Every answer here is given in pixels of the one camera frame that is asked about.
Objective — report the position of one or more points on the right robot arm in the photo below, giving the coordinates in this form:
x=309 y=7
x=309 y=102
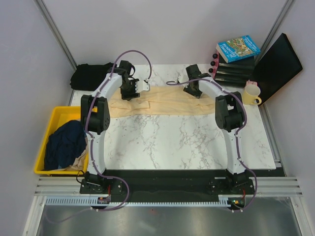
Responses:
x=230 y=114

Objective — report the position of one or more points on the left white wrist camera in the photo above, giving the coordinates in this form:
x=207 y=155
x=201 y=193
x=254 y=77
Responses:
x=141 y=86

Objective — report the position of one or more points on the yellow ceramic mug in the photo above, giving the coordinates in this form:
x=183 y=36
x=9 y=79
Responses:
x=251 y=94

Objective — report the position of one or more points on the white slotted cable duct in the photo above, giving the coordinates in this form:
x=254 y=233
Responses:
x=77 y=201

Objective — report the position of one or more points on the folded black t-shirt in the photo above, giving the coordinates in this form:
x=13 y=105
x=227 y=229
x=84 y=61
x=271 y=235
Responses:
x=88 y=77

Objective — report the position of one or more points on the black flat panel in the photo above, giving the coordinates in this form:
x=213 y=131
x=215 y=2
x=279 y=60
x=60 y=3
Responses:
x=276 y=68

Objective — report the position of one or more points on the colourful treehouse book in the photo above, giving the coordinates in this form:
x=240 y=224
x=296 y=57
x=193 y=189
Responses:
x=237 y=49

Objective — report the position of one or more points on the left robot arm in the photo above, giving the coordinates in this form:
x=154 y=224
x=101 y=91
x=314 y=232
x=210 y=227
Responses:
x=95 y=115

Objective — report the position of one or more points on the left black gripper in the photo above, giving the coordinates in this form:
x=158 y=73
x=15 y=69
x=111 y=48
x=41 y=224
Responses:
x=127 y=96

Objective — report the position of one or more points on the yellow plastic bin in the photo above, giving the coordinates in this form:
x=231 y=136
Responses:
x=60 y=115

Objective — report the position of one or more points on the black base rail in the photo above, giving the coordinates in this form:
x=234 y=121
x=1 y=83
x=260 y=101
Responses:
x=167 y=186

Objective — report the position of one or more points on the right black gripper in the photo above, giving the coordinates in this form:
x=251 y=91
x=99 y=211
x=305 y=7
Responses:
x=188 y=90

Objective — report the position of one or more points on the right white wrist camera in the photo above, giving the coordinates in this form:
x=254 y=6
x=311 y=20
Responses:
x=182 y=80

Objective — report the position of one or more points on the cream yellow t-shirt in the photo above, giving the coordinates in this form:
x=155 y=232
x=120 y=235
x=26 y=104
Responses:
x=166 y=100

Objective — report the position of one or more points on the navy blue t-shirt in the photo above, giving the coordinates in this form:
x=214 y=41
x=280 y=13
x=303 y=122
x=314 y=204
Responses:
x=65 y=146

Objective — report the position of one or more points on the black box with knobs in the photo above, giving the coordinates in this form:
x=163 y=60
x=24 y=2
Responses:
x=234 y=74

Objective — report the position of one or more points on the small pink box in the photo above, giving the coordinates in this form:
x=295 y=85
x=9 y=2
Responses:
x=249 y=82

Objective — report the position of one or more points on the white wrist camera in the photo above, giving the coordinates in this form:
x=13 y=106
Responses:
x=141 y=86
x=182 y=80

